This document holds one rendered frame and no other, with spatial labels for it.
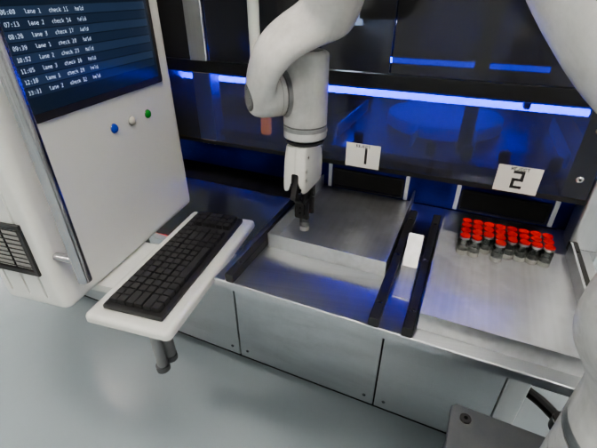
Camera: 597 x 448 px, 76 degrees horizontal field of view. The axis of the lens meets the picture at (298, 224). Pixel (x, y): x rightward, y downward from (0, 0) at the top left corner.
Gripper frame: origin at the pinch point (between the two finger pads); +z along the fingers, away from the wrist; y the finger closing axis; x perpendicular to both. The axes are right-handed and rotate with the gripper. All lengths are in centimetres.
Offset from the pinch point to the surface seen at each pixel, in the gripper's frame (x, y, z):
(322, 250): 6.7, 6.3, 5.5
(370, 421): 20, -19, 96
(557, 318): 50, 6, 8
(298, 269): 3.6, 11.2, 8.1
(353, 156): 4.6, -19.6, -5.3
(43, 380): -107, 18, 96
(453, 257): 32.0, -5.8, 7.9
